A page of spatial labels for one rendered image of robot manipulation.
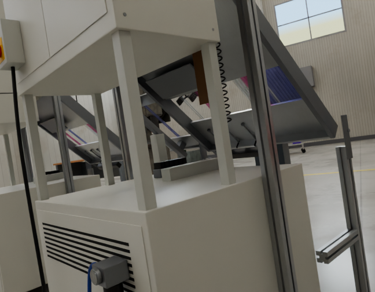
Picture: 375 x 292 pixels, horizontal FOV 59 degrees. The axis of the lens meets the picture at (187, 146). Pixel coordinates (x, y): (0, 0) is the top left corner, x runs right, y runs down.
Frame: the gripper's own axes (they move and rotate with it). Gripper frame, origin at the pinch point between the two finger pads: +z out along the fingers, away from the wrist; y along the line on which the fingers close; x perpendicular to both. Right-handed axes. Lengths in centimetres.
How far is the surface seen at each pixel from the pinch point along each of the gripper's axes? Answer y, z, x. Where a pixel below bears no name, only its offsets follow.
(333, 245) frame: 63, 38, 50
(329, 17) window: -298, -899, 338
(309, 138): 50, 0, 33
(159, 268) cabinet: 60, 83, -8
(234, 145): 8.6, -1.3, 32.7
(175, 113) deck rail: -8.1, 3.3, 4.0
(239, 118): 22.3, -1.1, 17.1
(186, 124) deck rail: -8.1, 2.0, 12.6
